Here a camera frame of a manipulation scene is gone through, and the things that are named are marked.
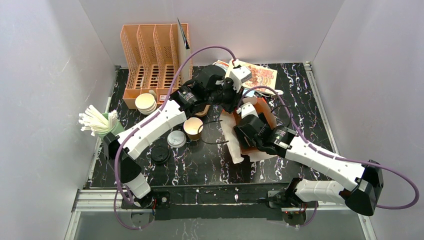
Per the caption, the orange paper bag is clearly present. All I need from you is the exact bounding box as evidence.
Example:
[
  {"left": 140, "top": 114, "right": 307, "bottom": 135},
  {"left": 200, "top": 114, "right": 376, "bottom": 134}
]
[{"left": 217, "top": 97, "right": 297, "bottom": 164}]

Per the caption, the kraft paper cup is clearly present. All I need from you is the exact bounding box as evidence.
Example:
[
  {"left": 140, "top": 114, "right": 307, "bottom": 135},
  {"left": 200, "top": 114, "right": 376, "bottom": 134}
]
[{"left": 183, "top": 117, "right": 203, "bottom": 141}]

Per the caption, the brown pulp cup carrier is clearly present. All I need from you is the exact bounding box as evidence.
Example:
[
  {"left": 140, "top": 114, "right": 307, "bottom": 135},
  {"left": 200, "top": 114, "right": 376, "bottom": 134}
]
[{"left": 195, "top": 105, "right": 210, "bottom": 117}]

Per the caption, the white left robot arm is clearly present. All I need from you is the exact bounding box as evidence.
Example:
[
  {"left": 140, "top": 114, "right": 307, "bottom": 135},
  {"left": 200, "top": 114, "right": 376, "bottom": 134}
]
[{"left": 103, "top": 64, "right": 252, "bottom": 202}]

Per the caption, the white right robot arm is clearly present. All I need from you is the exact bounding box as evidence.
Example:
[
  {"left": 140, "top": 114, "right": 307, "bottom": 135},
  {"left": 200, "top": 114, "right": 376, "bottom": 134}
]
[{"left": 233, "top": 102, "right": 384, "bottom": 216}]

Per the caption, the grey folder in organizer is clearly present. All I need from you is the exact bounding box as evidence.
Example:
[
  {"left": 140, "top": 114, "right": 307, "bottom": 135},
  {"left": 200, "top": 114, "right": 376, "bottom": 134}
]
[{"left": 177, "top": 19, "right": 193, "bottom": 84}]

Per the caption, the white cup lid underneath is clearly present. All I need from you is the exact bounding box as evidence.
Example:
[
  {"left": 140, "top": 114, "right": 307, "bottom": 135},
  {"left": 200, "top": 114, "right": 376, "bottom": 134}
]
[{"left": 167, "top": 130, "right": 187, "bottom": 149}]

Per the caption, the orange plastic file organizer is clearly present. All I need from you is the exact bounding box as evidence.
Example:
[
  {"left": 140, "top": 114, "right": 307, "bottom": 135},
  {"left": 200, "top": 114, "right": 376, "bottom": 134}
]
[{"left": 120, "top": 23, "right": 182, "bottom": 110}]

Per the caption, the black cup lid left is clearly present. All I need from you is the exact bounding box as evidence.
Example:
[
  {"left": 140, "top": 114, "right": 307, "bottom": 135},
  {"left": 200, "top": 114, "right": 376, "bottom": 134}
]
[{"left": 150, "top": 145, "right": 171, "bottom": 165}]

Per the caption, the green straw holder cup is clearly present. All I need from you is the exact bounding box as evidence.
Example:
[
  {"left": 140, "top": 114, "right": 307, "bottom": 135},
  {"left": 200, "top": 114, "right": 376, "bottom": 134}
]
[{"left": 96, "top": 110, "right": 125, "bottom": 138}]

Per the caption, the white wrapped straws bundle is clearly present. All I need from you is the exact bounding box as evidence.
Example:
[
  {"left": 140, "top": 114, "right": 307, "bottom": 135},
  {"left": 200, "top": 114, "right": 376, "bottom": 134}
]
[{"left": 78, "top": 105, "right": 107, "bottom": 136}]

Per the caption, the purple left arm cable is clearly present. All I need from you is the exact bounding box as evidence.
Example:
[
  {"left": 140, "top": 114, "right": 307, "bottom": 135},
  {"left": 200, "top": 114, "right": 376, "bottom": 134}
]
[{"left": 113, "top": 45, "right": 238, "bottom": 231}]

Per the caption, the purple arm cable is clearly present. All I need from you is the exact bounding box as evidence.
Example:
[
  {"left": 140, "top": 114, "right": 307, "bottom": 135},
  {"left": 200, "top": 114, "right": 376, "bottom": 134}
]
[
  {"left": 113, "top": 45, "right": 238, "bottom": 231},
  {"left": 236, "top": 85, "right": 420, "bottom": 229}
]

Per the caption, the aluminium rail frame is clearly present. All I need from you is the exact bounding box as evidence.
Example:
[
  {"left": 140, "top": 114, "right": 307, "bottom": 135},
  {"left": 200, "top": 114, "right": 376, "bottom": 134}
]
[{"left": 65, "top": 185, "right": 376, "bottom": 240}]

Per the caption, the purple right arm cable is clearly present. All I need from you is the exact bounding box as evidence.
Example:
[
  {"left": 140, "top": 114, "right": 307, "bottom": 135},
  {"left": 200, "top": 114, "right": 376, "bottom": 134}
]
[{"left": 236, "top": 85, "right": 420, "bottom": 229}]

